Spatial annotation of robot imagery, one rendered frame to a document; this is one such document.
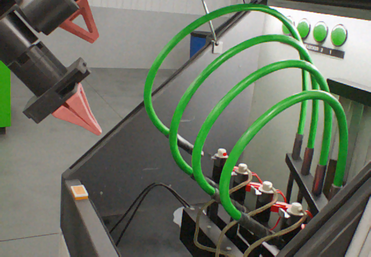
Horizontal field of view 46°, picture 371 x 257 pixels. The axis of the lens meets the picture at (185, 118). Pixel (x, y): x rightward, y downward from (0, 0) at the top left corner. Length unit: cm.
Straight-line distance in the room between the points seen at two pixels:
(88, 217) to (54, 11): 52
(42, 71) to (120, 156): 60
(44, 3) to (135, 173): 70
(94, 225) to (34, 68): 45
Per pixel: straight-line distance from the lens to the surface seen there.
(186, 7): 799
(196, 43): 703
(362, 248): 66
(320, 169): 85
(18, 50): 61
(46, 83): 61
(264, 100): 125
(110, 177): 119
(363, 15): 97
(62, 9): 60
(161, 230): 119
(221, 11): 82
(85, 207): 103
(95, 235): 93
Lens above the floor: 145
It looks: 17 degrees down
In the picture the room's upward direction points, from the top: 6 degrees clockwise
